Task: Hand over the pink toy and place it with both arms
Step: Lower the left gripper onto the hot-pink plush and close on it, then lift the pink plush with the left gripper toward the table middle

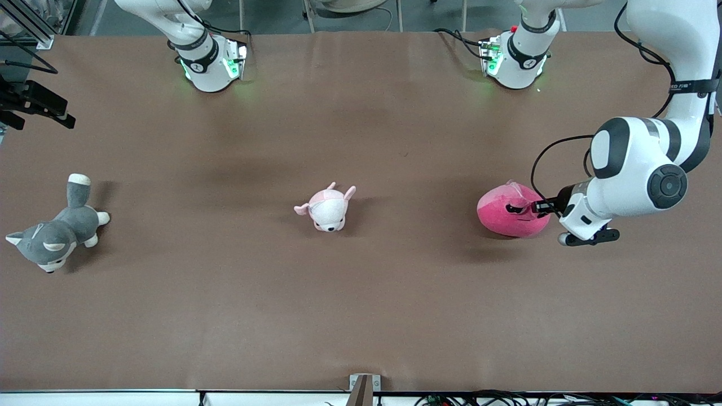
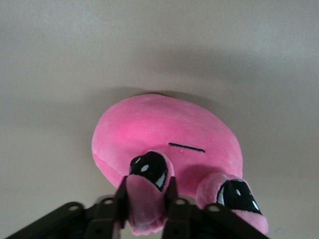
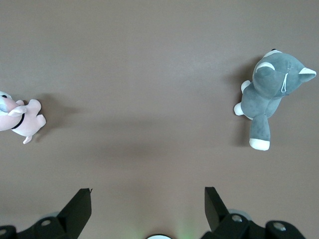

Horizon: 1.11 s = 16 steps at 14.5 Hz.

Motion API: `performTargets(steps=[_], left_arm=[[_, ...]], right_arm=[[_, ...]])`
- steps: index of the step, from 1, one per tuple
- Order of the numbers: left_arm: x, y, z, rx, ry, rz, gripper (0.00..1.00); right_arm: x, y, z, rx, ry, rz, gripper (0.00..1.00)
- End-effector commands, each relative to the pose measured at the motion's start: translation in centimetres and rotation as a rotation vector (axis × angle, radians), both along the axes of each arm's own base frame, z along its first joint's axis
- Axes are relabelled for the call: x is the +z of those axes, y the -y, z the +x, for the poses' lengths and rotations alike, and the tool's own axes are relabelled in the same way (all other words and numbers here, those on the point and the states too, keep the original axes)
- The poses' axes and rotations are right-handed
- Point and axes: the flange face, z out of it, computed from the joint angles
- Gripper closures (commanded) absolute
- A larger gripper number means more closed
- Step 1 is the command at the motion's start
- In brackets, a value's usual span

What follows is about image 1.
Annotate tangled black floor cables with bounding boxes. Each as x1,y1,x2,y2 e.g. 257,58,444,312
415,389,722,406

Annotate aluminium frame profile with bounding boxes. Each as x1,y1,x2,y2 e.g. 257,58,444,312
0,0,55,50

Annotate grey white husky plush toy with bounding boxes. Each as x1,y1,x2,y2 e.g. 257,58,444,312
6,173,111,274

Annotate brown table cover sheet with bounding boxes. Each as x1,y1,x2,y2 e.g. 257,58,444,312
0,31,722,394

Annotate black base cable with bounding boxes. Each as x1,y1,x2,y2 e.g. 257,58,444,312
433,27,487,61
166,0,253,63

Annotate black right base cable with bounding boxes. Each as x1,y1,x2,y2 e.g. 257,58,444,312
166,0,253,63

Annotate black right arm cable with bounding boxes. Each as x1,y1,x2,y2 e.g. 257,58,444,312
0,31,59,75

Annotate white table edge strip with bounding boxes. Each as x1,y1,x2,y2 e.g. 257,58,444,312
0,389,418,406

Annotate black left base cable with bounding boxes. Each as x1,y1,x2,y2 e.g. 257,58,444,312
433,27,487,61

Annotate metal table edge bracket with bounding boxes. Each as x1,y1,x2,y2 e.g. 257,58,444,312
349,373,382,406

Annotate beige round stand base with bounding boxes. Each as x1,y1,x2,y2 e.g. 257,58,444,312
312,0,391,14

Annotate pink white puppy plush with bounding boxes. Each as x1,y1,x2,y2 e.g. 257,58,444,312
293,182,357,233

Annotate round hot pink plush toy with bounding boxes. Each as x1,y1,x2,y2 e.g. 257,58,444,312
477,179,552,239

